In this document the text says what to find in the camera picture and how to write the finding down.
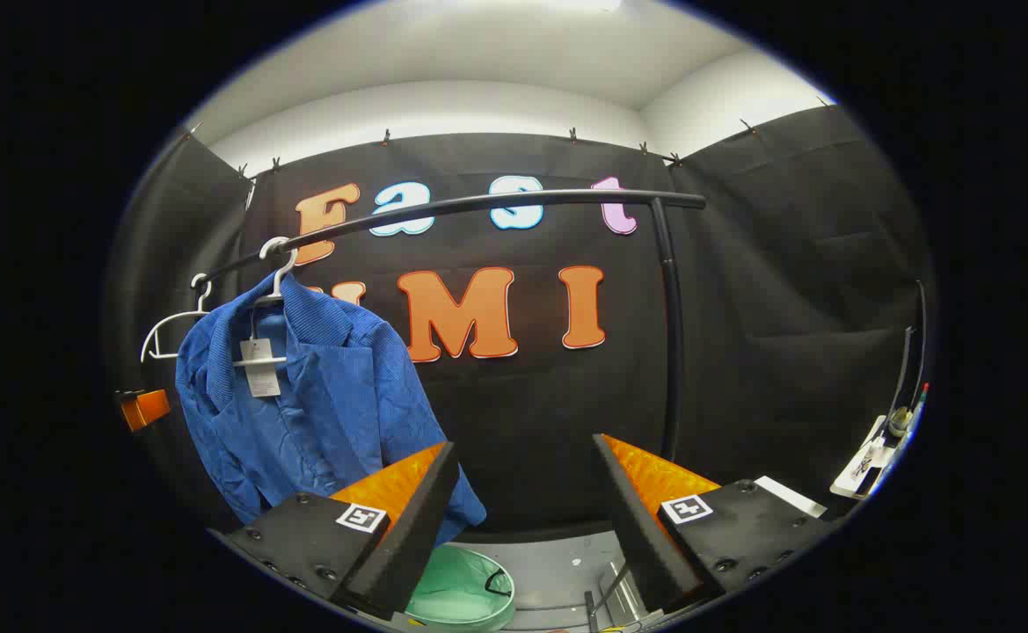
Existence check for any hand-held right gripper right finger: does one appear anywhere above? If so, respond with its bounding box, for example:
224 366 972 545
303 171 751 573
591 433 835 615

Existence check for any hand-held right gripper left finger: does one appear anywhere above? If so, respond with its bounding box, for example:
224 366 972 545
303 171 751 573
215 441 462 622

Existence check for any green fabric laundry hamper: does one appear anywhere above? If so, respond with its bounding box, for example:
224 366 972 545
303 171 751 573
404 543 516 632

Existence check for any blue corduroy jacket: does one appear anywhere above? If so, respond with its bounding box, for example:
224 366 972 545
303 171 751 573
175 271 488 546

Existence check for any white plastic clothes hanger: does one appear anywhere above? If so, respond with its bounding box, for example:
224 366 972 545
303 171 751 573
140 273 215 363
232 236 300 367

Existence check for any black metal clothes rack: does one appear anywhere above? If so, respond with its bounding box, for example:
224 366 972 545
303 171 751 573
201 187 708 465

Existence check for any white paper garment tag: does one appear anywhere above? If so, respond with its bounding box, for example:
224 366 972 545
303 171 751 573
239 338 283 398

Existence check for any black backdrop cloth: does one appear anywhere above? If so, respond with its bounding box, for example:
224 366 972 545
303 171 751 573
113 104 932 537

